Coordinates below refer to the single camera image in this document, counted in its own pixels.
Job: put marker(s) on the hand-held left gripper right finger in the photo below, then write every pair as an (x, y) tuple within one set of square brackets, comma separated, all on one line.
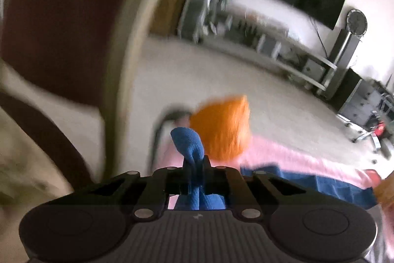
[(215, 179)]

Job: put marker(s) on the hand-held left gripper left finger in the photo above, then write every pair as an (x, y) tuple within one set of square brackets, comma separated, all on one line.
[(180, 179)]

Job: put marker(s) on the blue and grey waffle sweatshirt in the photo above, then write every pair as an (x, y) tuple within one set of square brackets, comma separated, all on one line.
[(187, 139)]

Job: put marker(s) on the large orange citrus fruit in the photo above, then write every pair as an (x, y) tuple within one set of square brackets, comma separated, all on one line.
[(221, 127)]

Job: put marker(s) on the pink printed towel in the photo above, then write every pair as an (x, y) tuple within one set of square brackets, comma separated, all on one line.
[(277, 158)]

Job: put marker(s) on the grey TV stand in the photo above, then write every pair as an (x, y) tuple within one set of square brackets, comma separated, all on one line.
[(277, 47)]

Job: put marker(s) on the beige jacket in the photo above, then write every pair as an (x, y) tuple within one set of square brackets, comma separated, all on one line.
[(24, 164)]

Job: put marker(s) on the black drawer cabinet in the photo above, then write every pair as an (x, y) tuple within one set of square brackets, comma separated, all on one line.
[(354, 96)]

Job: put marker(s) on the office chair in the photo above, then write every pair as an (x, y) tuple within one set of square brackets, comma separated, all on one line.
[(375, 133)]

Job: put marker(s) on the brown wooden cabinet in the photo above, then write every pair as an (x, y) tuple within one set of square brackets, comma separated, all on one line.
[(169, 10)]

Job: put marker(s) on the orange juice bottle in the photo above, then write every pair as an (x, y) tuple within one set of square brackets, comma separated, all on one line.
[(386, 189)]

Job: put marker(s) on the small red item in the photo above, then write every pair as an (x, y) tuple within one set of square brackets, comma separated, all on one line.
[(379, 129)]

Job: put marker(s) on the round grey fan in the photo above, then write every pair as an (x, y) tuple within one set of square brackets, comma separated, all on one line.
[(357, 22)]

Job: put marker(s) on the maroon chair with golden frame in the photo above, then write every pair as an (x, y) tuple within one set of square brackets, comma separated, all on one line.
[(61, 19)]

